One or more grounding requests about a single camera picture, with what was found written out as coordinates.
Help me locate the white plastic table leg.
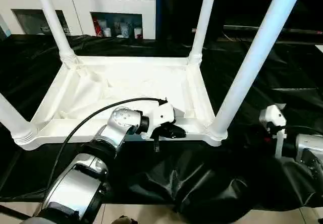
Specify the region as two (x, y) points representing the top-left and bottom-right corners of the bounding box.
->
(189, 0), (219, 64)
(0, 92), (35, 144)
(32, 0), (77, 64)
(208, 0), (306, 140)

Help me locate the black folding table frame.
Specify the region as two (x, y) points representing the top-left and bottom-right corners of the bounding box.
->
(0, 203), (29, 220)

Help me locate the black piano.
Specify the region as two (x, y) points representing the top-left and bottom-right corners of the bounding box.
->
(156, 0), (323, 43)

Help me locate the black work mat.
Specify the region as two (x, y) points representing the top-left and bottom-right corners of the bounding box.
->
(0, 33), (323, 213)

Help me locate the white plastic table top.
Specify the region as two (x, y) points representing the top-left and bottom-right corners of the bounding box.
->
(14, 54), (229, 152)

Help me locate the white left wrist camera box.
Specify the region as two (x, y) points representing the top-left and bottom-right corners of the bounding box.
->
(143, 99), (178, 140)

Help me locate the white glass-door cabinet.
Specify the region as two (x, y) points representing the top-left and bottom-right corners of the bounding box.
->
(0, 0), (157, 39)

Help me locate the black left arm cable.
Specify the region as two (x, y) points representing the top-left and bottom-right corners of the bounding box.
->
(37, 97), (169, 209)

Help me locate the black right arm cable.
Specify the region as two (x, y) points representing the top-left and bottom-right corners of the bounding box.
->
(268, 123), (318, 136)

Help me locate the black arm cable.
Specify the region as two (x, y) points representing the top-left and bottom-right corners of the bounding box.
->
(37, 97), (169, 209)
(268, 123), (318, 136)

